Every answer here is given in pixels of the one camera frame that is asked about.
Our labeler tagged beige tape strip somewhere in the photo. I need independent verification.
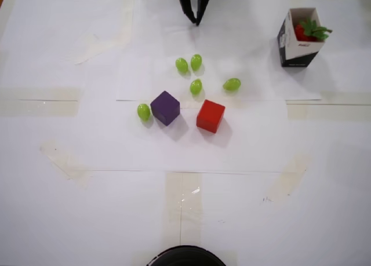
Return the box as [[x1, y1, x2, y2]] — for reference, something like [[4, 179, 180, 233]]
[[164, 172, 203, 241], [39, 137, 94, 191], [264, 152, 314, 205], [286, 99, 371, 122]]

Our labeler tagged red strawberry with green leaves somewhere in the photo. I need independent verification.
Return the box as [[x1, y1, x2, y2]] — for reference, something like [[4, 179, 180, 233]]
[[294, 17, 333, 43]]

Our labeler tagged white paper sheet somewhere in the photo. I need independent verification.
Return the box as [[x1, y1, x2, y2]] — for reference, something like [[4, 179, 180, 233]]
[[115, 0, 323, 102], [71, 100, 292, 174]]

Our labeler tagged red cube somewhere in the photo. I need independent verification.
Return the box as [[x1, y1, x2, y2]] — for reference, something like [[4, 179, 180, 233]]
[[196, 99, 226, 133]]

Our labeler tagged purple cube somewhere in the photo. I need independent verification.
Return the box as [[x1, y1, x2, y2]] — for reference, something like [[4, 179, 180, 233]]
[[150, 90, 181, 126]]

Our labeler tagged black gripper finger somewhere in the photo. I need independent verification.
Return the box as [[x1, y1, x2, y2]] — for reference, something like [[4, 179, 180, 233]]
[[195, 0, 216, 27], [174, 0, 200, 26]]

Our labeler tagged white and black cardboard box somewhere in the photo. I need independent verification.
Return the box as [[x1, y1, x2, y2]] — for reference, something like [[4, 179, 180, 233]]
[[275, 6, 326, 68]]

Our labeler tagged black round object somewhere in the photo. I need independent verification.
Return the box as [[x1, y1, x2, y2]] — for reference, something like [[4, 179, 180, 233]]
[[146, 245, 227, 266]]

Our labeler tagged green grape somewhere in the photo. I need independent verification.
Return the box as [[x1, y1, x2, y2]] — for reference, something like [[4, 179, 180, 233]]
[[222, 78, 242, 92], [190, 78, 203, 95], [137, 103, 151, 122], [190, 54, 203, 72], [174, 57, 188, 75]]

